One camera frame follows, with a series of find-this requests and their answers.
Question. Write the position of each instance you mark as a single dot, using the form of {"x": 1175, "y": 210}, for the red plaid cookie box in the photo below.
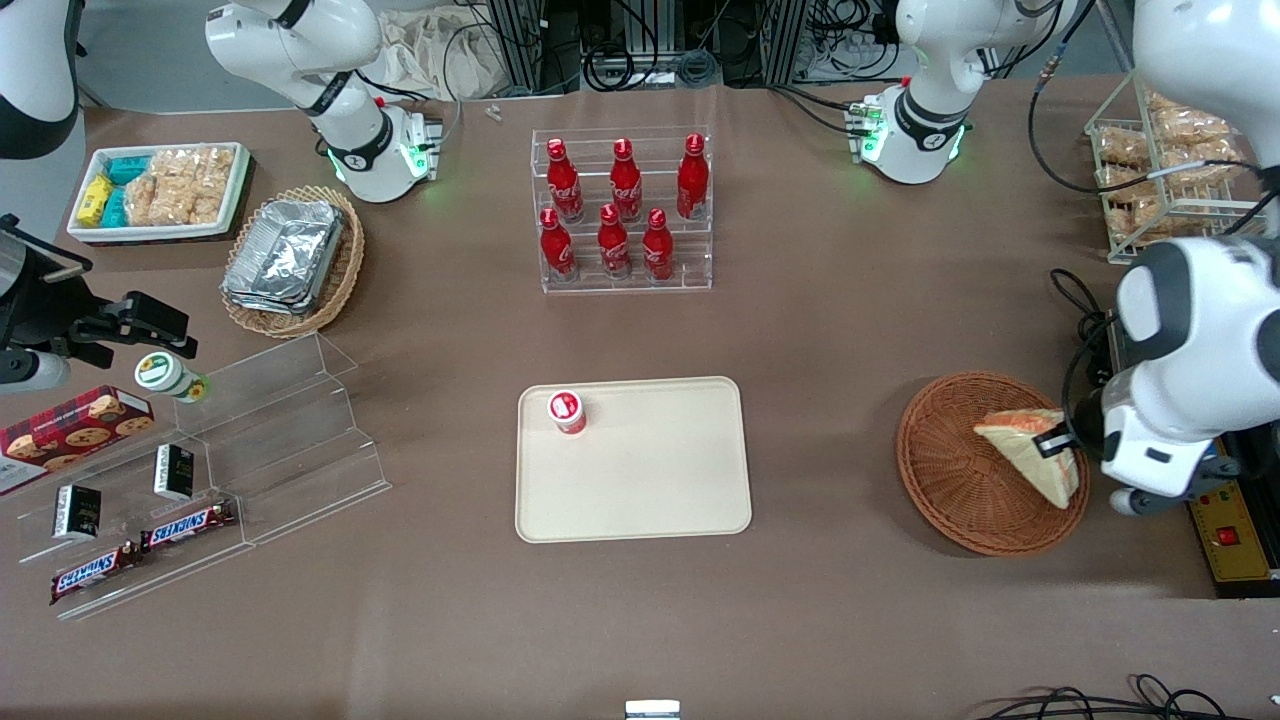
{"x": 70, "y": 430}

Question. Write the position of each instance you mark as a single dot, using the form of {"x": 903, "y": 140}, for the white rectangular snack tray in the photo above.
{"x": 150, "y": 232}

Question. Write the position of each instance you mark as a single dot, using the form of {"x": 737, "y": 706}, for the yellow snack pack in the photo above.
{"x": 96, "y": 197}

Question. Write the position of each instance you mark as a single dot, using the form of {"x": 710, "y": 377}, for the beige plastic tray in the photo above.
{"x": 650, "y": 470}

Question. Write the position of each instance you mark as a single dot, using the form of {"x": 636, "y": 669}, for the clear acrylic stepped stand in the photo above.
{"x": 290, "y": 440}

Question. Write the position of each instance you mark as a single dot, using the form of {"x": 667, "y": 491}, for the blue snack pack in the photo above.
{"x": 114, "y": 207}
{"x": 128, "y": 170}

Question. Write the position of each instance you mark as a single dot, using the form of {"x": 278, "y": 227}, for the red-lidded yogurt cup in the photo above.
{"x": 566, "y": 408}

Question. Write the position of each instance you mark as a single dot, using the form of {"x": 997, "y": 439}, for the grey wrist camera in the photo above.
{"x": 1128, "y": 501}

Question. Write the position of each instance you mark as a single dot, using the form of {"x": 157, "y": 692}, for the clear acrylic bottle rack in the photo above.
{"x": 680, "y": 284}

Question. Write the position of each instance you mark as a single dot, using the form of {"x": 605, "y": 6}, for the green-lidded sunflower cup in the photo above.
{"x": 160, "y": 372}

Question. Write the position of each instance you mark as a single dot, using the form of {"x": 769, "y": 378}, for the Snickers chocolate bar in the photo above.
{"x": 88, "y": 573}
{"x": 190, "y": 524}

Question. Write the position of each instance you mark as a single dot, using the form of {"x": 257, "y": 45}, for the clear rice cracker bag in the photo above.
{"x": 1195, "y": 162}
{"x": 1145, "y": 222}
{"x": 1185, "y": 118}
{"x": 208, "y": 180}
{"x": 150, "y": 190}
{"x": 1120, "y": 146}

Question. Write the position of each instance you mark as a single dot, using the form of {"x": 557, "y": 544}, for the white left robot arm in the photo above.
{"x": 1200, "y": 310}

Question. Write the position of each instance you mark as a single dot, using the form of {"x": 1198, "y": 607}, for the oval wicker basket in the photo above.
{"x": 340, "y": 280}

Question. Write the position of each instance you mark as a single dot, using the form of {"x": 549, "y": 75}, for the silver foil tray stack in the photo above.
{"x": 285, "y": 255}

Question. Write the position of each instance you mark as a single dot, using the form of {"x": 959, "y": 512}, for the yellow black control box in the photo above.
{"x": 1235, "y": 540}

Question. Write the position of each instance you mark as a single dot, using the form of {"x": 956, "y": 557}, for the triangle sandwich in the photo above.
{"x": 1020, "y": 455}

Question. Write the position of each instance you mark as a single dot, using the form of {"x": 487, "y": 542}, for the red cola bottle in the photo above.
{"x": 626, "y": 185}
{"x": 564, "y": 185}
{"x": 692, "y": 180}
{"x": 557, "y": 250}
{"x": 614, "y": 248}
{"x": 657, "y": 250}

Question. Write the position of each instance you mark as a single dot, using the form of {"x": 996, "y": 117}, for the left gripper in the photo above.
{"x": 1085, "y": 413}

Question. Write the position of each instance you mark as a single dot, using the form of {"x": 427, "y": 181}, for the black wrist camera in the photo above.
{"x": 35, "y": 265}

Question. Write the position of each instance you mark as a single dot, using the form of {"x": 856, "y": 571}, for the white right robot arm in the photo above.
{"x": 350, "y": 120}

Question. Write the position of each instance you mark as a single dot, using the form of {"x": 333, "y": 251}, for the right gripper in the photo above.
{"x": 35, "y": 300}

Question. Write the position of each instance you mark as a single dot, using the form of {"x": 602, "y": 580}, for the aluminium frame post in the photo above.
{"x": 520, "y": 40}
{"x": 785, "y": 40}

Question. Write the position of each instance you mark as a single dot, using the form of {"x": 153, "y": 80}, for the small white box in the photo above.
{"x": 652, "y": 711}

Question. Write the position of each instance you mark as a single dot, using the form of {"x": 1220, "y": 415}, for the round wicker basket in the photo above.
{"x": 950, "y": 470}

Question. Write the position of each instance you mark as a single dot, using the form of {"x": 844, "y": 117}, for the small black box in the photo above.
{"x": 78, "y": 512}
{"x": 172, "y": 470}

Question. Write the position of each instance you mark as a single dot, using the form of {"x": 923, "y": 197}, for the white cloth bag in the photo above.
{"x": 440, "y": 55}

